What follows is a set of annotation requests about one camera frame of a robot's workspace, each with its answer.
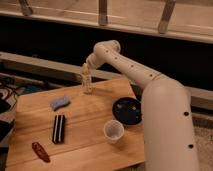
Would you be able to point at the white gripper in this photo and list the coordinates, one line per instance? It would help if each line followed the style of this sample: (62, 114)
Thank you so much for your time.
(88, 65)

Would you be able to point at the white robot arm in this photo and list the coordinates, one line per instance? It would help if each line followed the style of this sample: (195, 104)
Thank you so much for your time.
(169, 138)

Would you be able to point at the blue sponge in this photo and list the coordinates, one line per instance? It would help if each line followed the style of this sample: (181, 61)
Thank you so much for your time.
(60, 102)

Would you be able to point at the metal chair leg middle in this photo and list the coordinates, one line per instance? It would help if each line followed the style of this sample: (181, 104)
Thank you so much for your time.
(102, 9)

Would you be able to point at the metal chair leg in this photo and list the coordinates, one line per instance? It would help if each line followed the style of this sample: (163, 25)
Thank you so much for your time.
(102, 9)
(166, 15)
(25, 8)

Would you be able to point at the black round plate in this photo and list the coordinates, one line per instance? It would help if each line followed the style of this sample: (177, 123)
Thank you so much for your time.
(127, 110)

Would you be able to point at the translucent plastic cup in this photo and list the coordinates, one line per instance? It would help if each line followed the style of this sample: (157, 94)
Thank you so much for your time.
(113, 131)

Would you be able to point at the wooden table board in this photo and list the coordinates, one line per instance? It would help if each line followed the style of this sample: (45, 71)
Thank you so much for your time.
(84, 148)

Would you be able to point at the metal chair leg left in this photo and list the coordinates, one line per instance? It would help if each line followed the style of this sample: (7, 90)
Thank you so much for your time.
(25, 8)

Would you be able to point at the metal chair leg right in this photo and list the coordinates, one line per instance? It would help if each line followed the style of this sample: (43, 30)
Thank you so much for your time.
(166, 15)

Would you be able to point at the dark red oblong object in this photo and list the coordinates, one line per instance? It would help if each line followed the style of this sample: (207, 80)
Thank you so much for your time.
(40, 152)

